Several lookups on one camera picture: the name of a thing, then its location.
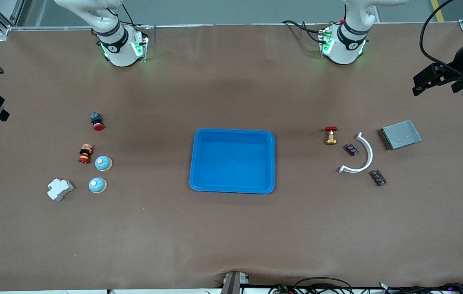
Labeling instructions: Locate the blue plastic tray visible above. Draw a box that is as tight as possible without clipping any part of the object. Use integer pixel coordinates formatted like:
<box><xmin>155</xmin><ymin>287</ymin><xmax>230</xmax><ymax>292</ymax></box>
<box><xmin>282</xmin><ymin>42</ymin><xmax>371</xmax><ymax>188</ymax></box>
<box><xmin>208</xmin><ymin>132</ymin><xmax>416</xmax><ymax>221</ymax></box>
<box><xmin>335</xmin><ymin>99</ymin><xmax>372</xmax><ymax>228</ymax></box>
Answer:
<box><xmin>189</xmin><ymin>128</ymin><xmax>276</xmax><ymax>194</ymax></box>

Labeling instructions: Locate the black cable loop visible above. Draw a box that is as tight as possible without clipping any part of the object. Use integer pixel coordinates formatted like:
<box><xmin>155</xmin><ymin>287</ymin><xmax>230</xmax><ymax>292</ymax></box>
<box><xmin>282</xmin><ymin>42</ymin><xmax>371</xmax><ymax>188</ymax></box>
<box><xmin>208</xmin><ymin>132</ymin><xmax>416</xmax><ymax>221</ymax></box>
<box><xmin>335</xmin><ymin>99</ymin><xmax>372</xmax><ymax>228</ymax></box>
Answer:
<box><xmin>295</xmin><ymin>277</ymin><xmax>354</xmax><ymax>294</ymax></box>

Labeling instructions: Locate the brown table mat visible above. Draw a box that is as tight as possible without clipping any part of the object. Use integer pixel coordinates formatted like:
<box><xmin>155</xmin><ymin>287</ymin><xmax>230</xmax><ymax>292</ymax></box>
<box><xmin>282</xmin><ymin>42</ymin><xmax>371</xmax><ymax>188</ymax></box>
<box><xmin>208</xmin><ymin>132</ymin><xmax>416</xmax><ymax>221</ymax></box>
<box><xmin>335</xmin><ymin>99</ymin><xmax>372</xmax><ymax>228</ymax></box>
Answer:
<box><xmin>0</xmin><ymin>22</ymin><xmax>463</xmax><ymax>291</ymax></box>

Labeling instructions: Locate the black cable bundle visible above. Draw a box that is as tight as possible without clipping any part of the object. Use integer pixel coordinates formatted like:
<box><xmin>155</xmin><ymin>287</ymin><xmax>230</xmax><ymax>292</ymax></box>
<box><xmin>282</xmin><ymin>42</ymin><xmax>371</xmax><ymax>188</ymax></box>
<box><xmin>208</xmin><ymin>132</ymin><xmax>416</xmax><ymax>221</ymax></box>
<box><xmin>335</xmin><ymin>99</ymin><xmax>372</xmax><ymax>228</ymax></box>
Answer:
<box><xmin>378</xmin><ymin>282</ymin><xmax>463</xmax><ymax>294</ymax></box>

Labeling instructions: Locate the blue dome bell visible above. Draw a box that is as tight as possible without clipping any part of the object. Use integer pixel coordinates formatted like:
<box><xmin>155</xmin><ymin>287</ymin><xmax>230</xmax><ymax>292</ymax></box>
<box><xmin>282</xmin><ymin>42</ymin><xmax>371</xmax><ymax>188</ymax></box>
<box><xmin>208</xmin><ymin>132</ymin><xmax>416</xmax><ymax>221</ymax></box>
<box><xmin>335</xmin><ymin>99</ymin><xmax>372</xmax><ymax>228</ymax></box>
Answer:
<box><xmin>94</xmin><ymin>156</ymin><xmax>113</xmax><ymax>172</ymax></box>
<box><xmin>88</xmin><ymin>177</ymin><xmax>108</xmax><ymax>194</ymax></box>

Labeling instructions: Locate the red button blue grey base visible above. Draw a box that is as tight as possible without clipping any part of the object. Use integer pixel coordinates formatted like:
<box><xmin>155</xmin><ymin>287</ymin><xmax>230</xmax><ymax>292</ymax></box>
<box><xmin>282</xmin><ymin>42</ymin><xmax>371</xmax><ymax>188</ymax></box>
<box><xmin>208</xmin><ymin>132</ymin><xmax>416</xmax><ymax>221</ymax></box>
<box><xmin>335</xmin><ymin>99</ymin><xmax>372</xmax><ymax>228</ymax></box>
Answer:
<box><xmin>89</xmin><ymin>112</ymin><xmax>105</xmax><ymax>131</ymax></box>

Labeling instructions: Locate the grey metal table bracket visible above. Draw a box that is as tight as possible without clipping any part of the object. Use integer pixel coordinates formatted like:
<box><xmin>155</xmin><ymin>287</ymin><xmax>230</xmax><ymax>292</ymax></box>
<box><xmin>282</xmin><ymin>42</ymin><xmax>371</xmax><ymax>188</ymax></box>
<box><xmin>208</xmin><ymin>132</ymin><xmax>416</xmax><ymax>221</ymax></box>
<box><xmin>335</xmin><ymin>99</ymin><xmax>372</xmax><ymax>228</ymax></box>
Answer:
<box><xmin>221</xmin><ymin>271</ymin><xmax>250</xmax><ymax>294</ymax></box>

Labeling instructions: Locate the brass valve red handwheel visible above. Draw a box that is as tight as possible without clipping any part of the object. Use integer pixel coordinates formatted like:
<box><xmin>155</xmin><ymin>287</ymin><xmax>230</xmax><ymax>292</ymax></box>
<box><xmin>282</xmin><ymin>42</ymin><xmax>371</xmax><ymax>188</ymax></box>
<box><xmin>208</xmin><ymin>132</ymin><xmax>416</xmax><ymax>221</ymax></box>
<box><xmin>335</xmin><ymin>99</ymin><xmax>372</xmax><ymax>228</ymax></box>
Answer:
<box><xmin>324</xmin><ymin>126</ymin><xmax>338</xmax><ymax>146</ymax></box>

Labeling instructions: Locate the black base cable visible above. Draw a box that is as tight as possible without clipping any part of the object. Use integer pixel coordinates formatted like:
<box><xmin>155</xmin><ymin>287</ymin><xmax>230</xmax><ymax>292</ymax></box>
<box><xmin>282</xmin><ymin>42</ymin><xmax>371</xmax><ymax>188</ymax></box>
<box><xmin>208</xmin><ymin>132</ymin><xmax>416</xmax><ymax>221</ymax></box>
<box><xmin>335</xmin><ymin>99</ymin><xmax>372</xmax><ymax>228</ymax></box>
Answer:
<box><xmin>121</xmin><ymin>3</ymin><xmax>150</xmax><ymax>29</ymax></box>
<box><xmin>282</xmin><ymin>20</ymin><xmax>326</xmax><ymax>41</ymax></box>

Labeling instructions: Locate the black left base cable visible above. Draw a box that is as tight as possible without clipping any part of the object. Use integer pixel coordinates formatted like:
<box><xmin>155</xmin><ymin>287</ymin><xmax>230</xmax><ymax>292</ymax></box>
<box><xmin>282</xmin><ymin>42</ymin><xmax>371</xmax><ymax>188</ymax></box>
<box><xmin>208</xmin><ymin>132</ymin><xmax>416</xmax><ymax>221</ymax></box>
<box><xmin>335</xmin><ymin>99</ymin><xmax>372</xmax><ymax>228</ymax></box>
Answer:
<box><xmin>282</xmin><ymin>20</ymin><xmax>326</xmax><ymax>41</ymax></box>

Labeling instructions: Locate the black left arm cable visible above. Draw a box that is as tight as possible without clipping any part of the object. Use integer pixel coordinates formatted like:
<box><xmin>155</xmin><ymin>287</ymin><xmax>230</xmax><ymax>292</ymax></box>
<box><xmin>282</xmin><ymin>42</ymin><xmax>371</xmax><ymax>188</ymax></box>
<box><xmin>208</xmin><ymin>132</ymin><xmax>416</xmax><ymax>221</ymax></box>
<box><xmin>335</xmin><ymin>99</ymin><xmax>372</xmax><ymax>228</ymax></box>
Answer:
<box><xmin>419</xmin><ymin>0</ymin><xmax>460</xmax><ymax>72</ymax></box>

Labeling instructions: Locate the black right base cable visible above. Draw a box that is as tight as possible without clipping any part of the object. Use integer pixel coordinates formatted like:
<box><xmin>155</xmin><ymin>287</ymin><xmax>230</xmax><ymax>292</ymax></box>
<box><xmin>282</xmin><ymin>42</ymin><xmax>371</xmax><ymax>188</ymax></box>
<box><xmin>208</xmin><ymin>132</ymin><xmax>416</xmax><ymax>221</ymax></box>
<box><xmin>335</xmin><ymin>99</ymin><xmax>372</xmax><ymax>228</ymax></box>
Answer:
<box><xmin>121</xmin><ymin>3</ymin><xmax>150</xmax><ymax>29</ymax></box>

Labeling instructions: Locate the white curved pipe clamp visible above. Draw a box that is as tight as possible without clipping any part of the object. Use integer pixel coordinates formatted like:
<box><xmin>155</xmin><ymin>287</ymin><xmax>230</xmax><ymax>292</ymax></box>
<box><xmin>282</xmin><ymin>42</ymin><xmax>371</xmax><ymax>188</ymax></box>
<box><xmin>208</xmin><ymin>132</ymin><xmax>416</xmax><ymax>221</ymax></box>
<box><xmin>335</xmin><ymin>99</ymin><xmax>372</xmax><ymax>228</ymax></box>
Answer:
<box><xmin>338</xmin><ymin>132</ymin><xmax>374</xmax><ymax>174</ymax></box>

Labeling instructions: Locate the silver metal module box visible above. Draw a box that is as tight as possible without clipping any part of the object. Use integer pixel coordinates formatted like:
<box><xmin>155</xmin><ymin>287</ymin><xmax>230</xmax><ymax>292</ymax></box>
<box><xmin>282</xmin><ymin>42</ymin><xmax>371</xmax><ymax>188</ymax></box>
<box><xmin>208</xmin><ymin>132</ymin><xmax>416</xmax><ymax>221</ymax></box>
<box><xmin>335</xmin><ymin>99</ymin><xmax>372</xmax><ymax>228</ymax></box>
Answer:
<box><xmin>378</xmin><ymin>120</ymin><xmax>423</xmax><ymax>151</ymax></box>

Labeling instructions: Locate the white circuit breaker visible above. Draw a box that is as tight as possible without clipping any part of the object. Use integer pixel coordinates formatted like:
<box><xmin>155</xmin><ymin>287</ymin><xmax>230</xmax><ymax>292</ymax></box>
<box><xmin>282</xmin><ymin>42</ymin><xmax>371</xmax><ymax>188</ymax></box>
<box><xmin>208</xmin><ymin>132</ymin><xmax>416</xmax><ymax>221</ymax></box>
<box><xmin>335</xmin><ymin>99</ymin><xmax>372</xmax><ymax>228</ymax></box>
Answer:
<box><xmin>47</xmin><ymin>178</ymin><xmax>75</xmax><ymax>202</ymax></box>

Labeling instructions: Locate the red button orange yellow base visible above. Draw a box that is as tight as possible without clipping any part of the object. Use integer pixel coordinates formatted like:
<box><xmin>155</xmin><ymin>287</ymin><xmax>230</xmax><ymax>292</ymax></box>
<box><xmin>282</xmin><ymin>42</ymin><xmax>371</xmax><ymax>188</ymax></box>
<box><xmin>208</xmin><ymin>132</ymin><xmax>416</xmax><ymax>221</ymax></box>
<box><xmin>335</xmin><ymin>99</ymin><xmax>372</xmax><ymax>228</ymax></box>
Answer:
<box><xmin>78</xmin><ymin>144</ymin><xmax>94</xmax><ymax>164</ymax></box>

